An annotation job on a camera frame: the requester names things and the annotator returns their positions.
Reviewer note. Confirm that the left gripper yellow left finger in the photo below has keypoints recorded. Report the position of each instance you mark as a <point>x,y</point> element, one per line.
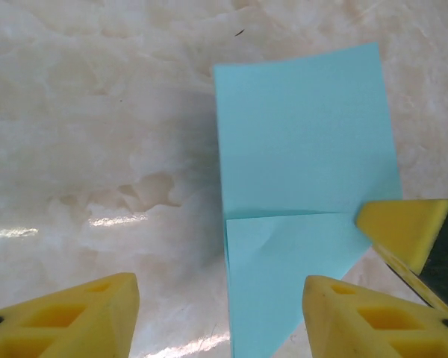
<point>78,324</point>

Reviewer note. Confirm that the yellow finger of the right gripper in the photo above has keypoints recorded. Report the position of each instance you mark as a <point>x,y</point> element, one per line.
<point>407,231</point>

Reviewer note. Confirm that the light blue paper sheet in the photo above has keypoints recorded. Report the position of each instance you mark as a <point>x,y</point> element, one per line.
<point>302,149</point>

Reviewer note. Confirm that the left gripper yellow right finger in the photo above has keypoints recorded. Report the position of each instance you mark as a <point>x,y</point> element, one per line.
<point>358,328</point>

